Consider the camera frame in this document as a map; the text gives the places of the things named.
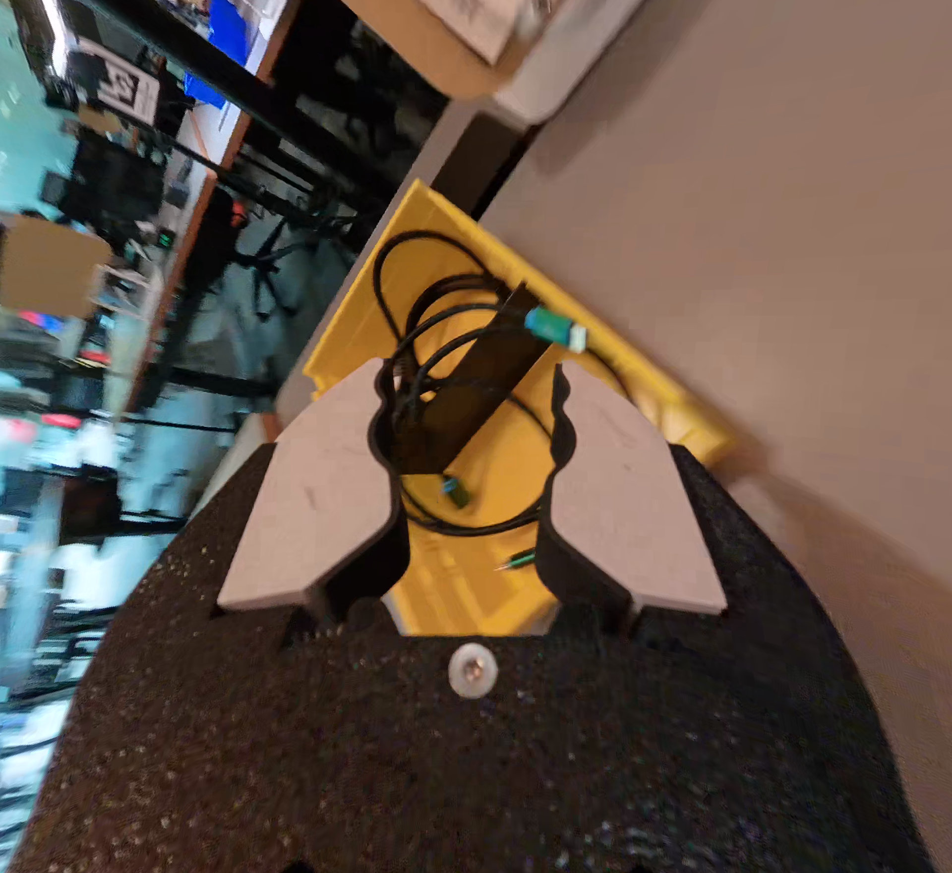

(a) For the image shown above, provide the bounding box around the brown wooden board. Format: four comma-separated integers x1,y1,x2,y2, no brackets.
0,215,113,316

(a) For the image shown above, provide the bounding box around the black white marker board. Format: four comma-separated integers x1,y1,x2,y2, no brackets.
74,36,161,123

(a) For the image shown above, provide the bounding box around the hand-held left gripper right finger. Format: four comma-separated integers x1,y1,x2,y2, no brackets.
535,361,730,632

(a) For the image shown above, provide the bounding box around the blue plastic bin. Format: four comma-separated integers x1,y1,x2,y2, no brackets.
182,70,228,110
207,0,261,67

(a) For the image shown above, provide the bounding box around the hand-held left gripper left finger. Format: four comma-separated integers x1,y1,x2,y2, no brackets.
216,358,412,625

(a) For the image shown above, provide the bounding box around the yellow plastic bin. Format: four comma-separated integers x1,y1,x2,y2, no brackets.
303,177,737,638

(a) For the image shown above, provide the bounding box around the black cable with green plugs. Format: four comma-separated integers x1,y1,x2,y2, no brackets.
372,230,637,539

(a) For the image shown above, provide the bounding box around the wooden document stand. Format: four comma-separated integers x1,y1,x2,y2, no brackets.
260,0,708,129

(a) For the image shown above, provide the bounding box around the grey desk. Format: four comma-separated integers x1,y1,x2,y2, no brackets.
271,0,952,873

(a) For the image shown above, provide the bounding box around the black hub with short cable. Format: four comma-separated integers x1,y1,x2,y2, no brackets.
388,282,550,476

